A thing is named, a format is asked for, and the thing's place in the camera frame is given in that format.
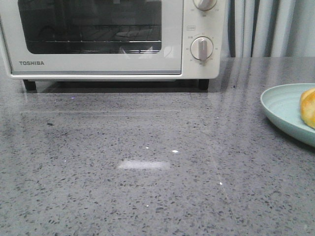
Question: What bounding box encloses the light green plate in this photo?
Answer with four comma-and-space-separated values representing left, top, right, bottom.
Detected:
260, 83, 315, 147

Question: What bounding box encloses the black left oven foot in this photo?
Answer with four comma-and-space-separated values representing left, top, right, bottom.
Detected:
23, 80, 36, 91

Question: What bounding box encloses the lower oven timer knob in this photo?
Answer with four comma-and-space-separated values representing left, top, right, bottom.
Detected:
190, 37, 214, 61

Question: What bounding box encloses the black oven foot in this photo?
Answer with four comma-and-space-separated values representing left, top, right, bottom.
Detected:
23, 80, 36, 91
198, 79, 209, 90

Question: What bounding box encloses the upper oven knob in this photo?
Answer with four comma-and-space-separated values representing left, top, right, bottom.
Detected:
193, 0, 217, 11

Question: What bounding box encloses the black right oven foot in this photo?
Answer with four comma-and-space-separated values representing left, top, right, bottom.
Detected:
198, 79, 209, 90

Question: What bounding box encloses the golden croissant bread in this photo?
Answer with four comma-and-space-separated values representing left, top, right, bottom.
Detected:
299, 88, 315, 129

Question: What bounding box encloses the glass oven door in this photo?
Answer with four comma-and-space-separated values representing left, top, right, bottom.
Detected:
0, 0, 184, 75

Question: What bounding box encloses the grey curtain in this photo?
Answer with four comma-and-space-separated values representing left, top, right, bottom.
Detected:
221, 0, 315, 58

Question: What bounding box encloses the metal wire oven rack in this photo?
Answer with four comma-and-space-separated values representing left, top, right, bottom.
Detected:
26, 25, 162, 54

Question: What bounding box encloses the white Toshiba toaster oven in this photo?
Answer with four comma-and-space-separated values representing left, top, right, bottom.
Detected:
0, 0, 226, 82

